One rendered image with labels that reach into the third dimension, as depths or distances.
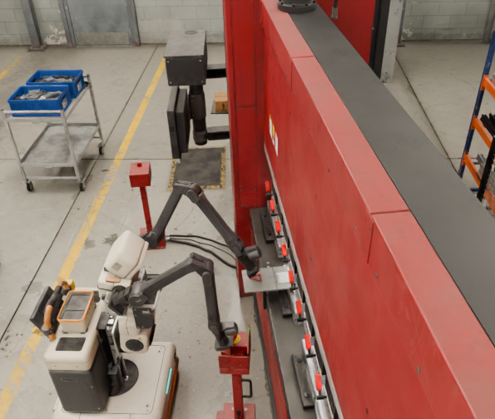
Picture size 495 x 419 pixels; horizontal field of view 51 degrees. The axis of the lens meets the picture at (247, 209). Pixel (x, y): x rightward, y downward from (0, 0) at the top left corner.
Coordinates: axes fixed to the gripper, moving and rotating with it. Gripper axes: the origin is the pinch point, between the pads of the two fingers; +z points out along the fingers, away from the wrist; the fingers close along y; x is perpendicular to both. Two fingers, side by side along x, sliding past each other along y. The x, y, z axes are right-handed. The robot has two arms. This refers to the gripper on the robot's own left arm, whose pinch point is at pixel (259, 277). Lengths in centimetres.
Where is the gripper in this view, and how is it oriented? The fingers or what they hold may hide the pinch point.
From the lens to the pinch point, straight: 293.4
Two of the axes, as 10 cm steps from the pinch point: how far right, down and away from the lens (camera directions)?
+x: -8.6, 4.6, 2.3
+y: -1.0, -5.9, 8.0
